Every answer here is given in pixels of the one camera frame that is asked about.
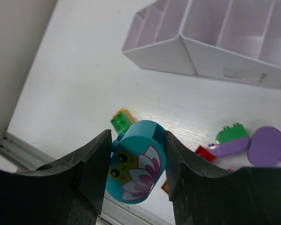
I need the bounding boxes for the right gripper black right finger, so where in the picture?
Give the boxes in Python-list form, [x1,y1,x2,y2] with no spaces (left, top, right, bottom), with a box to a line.
[164,131,281,225]

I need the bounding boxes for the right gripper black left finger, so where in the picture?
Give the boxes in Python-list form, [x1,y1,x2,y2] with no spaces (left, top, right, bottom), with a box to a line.
[0,129,112,225]

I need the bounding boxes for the teal frog flower lego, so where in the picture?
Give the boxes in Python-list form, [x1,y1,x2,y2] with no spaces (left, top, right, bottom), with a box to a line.
[106,120,166,204]

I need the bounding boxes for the yellow butterfly lego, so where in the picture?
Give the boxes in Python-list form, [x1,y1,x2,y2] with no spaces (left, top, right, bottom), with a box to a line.
[161,180,169,194]

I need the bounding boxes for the small red lego brick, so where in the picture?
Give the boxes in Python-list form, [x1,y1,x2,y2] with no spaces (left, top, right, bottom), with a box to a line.
[195,145,216,163]

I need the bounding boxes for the purple and green lego piece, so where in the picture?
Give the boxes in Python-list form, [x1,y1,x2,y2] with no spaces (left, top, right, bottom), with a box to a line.
[207,123,249,157]

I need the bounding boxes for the purple oval lego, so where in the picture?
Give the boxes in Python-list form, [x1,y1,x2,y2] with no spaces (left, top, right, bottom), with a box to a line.
[247,126,281,167]

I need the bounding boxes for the green curved lego brick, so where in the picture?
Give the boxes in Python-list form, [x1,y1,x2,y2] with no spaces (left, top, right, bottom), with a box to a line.
[111,112,131,134]

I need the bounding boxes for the light tan lego under green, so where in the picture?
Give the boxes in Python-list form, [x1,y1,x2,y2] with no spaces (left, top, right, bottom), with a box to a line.
[113,108,134,126]

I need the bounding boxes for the white divided organizer bin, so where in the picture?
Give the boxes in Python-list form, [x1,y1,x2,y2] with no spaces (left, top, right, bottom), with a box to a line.
[122,0,281,89]

